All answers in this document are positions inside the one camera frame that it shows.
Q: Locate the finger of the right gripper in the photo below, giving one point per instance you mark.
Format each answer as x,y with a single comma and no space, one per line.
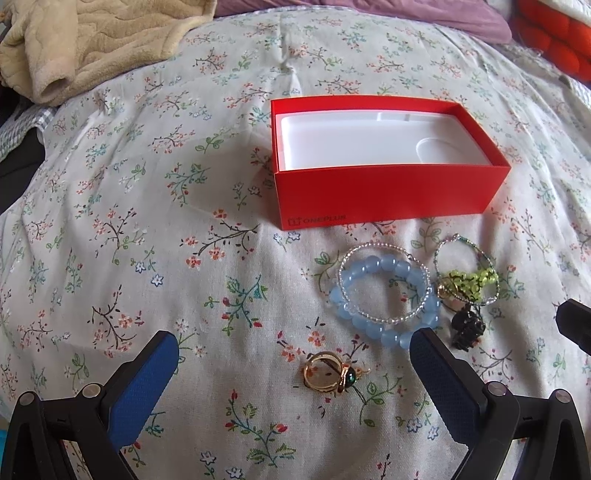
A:
573,320

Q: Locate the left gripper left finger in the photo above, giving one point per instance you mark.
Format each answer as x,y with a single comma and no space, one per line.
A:
100,419

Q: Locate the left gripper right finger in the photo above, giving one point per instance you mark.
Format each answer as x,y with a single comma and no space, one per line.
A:
488,417

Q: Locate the gold ring green stone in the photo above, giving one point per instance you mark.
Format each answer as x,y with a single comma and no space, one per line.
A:
327,373

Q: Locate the floral bed sheet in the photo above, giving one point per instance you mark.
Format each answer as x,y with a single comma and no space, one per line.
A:
154,209

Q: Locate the red knotted cushion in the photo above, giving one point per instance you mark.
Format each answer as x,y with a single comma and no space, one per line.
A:
559,31

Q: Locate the red cardboard box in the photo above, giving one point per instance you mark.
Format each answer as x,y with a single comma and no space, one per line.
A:
347,159

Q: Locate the purple duvet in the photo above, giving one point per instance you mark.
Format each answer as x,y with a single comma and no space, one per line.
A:
476,18

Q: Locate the beige fleece blanket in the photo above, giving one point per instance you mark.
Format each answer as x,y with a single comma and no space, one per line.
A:
55,50

